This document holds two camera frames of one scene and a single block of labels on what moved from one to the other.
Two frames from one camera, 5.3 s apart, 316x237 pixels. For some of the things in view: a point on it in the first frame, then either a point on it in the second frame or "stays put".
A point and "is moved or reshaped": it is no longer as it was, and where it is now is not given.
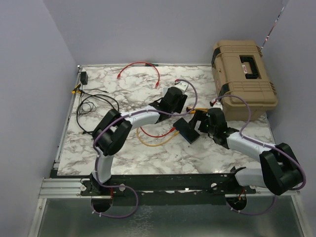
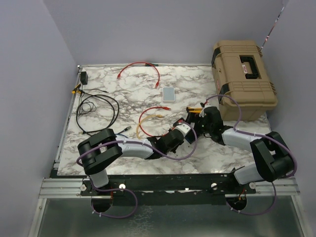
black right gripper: (201, 115) stays put
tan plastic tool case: (239, 68) stays put
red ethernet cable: (171, 130) is moved or reshaped
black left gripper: (180, 102) → (174, 149)
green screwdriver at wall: (150, 64) stays put
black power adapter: (84, 78) stays put
